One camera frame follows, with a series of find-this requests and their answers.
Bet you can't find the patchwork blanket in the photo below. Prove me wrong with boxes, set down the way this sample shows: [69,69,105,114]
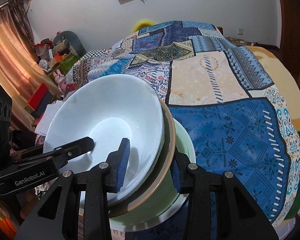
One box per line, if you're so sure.
[35,20,300,240]

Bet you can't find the grey plush toy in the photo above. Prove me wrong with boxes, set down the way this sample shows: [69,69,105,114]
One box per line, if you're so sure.
[52,31,87,55]

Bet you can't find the pink rabbit toy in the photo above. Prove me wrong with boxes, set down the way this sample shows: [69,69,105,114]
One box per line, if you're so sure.
[52,70,67,92]

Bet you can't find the orange curtain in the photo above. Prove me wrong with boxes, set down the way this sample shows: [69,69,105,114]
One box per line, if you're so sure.
[0,0,63,98]

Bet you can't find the red box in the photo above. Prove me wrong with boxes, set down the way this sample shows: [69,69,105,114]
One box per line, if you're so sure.
[24,83,49,112]

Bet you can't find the orange cloth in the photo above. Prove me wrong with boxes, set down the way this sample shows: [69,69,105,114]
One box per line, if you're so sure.
[0,197,17,233]

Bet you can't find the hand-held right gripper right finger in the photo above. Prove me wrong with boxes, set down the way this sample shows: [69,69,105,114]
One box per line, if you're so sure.
[172,152,280,240]

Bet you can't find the white papers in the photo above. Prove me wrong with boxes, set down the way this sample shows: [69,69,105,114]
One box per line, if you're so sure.
[35,100,65,136]

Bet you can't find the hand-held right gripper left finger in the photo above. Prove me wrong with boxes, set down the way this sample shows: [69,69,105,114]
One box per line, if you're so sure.
[14,137,130,240]

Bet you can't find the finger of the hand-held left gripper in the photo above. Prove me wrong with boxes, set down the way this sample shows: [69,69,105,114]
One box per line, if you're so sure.
[9,137,95,164]
[14,156,68,173]

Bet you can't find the yellow foam tube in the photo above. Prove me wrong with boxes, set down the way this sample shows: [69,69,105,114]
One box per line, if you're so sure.
[132,19,155,33]

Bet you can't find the pink bowl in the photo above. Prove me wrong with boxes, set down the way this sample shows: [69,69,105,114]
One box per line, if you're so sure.
[107,97,177,212]

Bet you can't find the brown wooden door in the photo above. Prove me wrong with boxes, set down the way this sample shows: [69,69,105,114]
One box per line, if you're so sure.
[275,0,300,90]

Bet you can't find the green storage bag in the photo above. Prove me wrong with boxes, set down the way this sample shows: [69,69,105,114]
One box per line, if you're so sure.
[46,52,80,75]

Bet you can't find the white bowl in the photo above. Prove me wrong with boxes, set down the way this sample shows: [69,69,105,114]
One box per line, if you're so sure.
[43,74,164,200]

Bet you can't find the pale green plate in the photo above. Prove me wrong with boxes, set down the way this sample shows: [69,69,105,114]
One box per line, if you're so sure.
[109,119,197,230]

